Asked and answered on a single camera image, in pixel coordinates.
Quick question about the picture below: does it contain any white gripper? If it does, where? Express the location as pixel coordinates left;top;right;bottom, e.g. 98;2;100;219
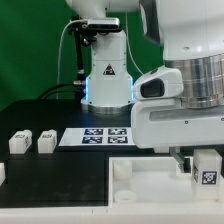
131;66;224;172

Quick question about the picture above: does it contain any white square tabletop part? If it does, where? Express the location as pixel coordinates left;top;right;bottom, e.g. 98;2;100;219
108;157;224;206

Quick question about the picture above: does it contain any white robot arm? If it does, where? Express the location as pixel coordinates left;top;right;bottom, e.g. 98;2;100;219
66;0;224;153

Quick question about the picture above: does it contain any white L-shaped obstacle fence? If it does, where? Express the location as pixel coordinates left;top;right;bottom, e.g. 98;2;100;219
0;162;224;224

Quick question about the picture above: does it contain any AprilTag base sheet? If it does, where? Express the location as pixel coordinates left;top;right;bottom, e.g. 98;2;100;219
59;127;133;146

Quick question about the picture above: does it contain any black cable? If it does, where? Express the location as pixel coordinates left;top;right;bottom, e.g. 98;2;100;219
37;81;87;100

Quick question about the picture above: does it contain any fixed camera on pole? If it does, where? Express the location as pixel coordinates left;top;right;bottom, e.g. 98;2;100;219
87;17;120;32

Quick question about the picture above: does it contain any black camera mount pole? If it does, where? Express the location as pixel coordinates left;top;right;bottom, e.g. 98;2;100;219
67;16;96;81

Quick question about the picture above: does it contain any white cable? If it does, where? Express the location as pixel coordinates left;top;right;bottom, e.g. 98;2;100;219
55;13;144;100

